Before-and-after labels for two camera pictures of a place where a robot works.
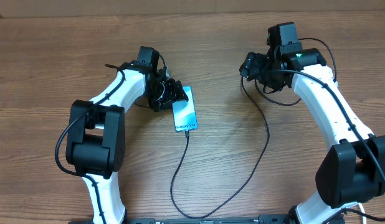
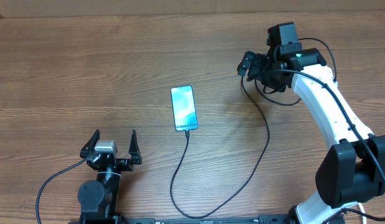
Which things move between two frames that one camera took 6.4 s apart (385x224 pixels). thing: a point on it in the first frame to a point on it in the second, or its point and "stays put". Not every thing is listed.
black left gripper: (171, 93) to (127, 164)
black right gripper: (252, 71) stays put
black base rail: (249, 219) stays put
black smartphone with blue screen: (184, 112) stays put
